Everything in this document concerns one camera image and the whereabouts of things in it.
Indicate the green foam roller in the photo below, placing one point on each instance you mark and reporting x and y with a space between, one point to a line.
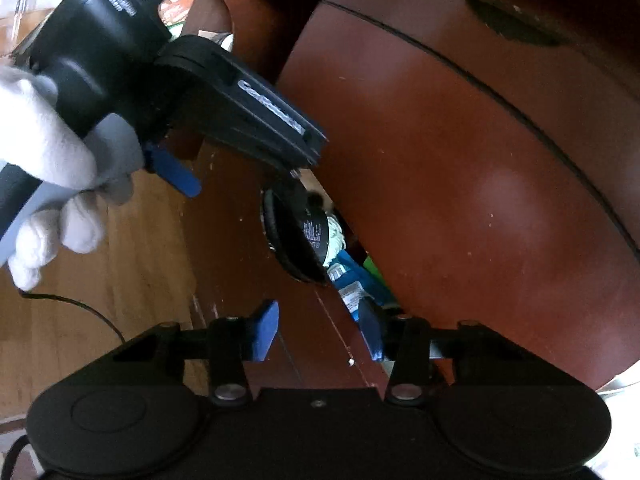
370 266

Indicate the pale green yarn ball upper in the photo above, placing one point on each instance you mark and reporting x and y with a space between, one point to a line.
336 240

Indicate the dark red wooden drawer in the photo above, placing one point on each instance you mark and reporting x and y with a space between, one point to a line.
485 153

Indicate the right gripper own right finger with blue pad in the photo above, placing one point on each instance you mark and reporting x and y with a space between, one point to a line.
411 344

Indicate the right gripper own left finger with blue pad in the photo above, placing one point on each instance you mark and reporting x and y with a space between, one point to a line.
225 345

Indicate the blue wet wipes pack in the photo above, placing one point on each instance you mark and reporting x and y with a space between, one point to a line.
354 282

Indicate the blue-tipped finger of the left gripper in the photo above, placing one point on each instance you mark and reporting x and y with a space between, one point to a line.
157 160

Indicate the grey gloved left hand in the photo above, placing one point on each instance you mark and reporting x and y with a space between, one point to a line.
75 173

